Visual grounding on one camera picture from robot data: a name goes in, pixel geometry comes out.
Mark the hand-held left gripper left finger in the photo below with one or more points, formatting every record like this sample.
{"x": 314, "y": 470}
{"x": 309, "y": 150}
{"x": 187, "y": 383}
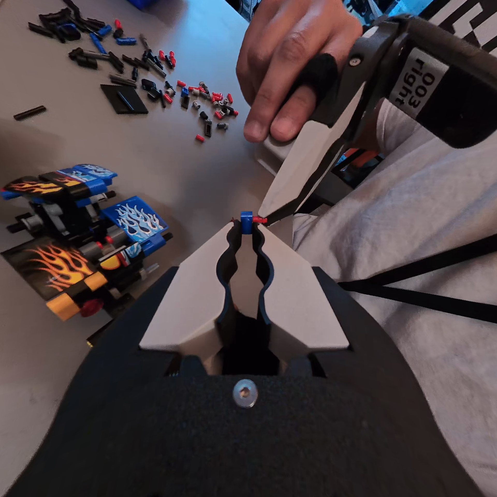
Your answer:
{"x": 186, "y": 303}

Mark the orange object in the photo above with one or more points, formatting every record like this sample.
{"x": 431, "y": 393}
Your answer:
{"x": 363, "y": 157}

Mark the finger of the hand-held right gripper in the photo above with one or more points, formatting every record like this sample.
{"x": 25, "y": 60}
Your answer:
{"x": 310, "y": 163}

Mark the blue lego piece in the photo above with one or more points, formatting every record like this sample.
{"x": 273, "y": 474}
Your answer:
{"x": 246, "y": 223}

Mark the long black lego axle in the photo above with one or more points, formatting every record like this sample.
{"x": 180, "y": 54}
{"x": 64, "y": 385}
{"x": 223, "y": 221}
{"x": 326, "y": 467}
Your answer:
{"x": 29, "y": 113}

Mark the pile of small lego pieces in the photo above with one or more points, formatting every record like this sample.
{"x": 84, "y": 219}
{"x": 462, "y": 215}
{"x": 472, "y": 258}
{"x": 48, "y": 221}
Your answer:
{"x": 155, "y": 66}

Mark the grey shirt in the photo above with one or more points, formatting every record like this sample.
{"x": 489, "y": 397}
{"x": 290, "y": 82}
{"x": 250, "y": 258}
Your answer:
{"x": 407, "y": 202}

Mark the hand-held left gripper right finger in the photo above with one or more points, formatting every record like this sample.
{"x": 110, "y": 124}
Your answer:
{"x": 303, "y": 306}

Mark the black flat lego panel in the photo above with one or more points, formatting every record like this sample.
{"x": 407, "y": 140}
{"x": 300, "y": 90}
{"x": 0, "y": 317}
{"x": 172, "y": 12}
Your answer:
{"x": 134, "y": 105}

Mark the red lego pin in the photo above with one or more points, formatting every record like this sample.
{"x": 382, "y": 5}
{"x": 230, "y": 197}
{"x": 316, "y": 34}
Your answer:
{"x": 259, "y": 220}

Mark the blue plastic object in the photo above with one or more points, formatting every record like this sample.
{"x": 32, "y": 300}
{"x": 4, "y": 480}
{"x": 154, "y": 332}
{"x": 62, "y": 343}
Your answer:
{"x": 141, "y": 3}

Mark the flame-printed lego car model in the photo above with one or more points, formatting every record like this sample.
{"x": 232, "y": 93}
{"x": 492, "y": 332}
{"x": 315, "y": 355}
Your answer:
{"x": 132, "y": 221}

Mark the person's right hand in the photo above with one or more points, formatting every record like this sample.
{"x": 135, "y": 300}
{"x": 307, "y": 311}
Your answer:
{"x": 287, "y": 39}

